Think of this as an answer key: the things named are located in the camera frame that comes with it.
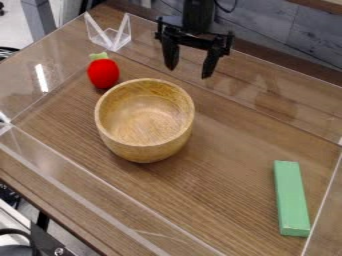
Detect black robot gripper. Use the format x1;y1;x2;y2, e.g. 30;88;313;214
155;16;235;79

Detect red plush strawberry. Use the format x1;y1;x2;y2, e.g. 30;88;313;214
87;52;120;89

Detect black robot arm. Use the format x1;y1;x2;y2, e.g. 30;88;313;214
155;0;235;79

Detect light wooden bowl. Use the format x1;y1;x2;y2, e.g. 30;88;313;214
94;78;195;163

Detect green rectangular block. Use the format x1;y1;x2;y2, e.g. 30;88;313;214
274;160;311;237

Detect black clamp with bolt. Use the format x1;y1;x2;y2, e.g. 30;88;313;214
31;224;78;256

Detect clear acrylic corner bracket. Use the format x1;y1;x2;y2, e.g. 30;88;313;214
84;12;131;52

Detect clear acrylic enclosure walls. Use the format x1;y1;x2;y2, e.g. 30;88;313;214
0;18;342;256

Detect black cable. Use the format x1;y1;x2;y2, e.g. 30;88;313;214
0;228;42;251

